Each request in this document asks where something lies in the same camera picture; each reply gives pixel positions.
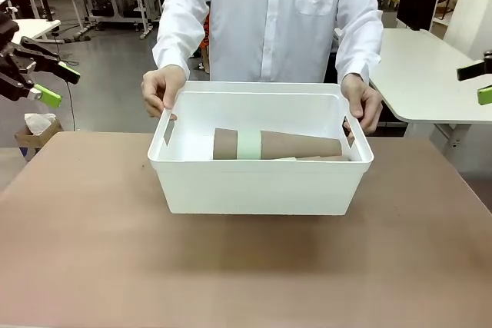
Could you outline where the person's torso white shirt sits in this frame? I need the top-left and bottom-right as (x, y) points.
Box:
(172, 0), (380, 84)

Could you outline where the cardboard box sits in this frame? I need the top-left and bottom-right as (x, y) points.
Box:
(14, 118), (65, 161)

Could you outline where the orange object behind person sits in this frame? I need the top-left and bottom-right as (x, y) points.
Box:
(200, 12), (211, 75)

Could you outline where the person's left forearm white sleeve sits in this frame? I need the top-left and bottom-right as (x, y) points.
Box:
(334, 0), (384, 84)

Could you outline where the person's left hand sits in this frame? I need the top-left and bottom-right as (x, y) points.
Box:
(341, 73), (384, 137)

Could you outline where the small white side table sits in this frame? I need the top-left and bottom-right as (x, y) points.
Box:
(0, 18), (62, 62)

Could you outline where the person's right hand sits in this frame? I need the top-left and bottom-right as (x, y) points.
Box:
(141, 65), (186, 121)

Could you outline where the white plastic basket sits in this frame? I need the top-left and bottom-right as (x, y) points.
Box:
(148, 81), (375, 217)

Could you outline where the person's right forearm white sleeve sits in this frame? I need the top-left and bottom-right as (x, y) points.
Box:
(152, 0), (211, 83)

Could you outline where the black computer monitor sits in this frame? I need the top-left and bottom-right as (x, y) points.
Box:
(395, 0), (441, 32)

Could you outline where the thin black hanging cable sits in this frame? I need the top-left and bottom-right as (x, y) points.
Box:
(57, 59), (80, 131)

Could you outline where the large white side table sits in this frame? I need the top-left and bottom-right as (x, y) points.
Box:
(367, 28), (492, 160)

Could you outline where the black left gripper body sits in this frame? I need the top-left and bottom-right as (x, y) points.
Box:
(0, 11), (20, 101)

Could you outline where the crumpled white paper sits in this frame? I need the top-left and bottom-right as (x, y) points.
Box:
(24, 112), (58, 136)

